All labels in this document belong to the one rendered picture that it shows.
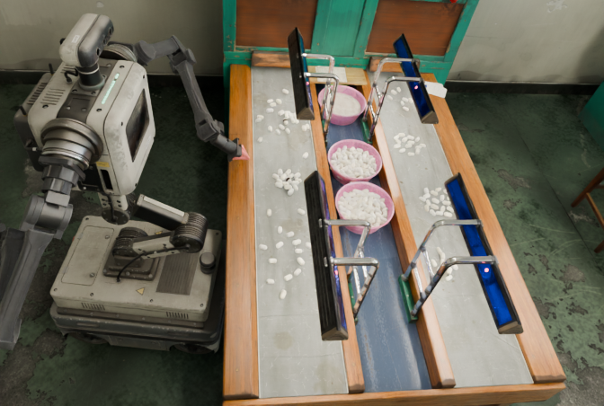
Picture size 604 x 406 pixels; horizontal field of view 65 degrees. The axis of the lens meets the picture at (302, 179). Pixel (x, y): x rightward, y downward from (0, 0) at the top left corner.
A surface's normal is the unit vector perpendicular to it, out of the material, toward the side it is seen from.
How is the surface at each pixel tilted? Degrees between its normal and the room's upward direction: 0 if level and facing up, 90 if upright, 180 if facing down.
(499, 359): 0
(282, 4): 90
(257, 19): 90
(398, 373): 0
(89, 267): 0
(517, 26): 90
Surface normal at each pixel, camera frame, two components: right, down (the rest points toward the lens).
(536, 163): 0.11, -0.65
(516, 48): 0.11, 0.76
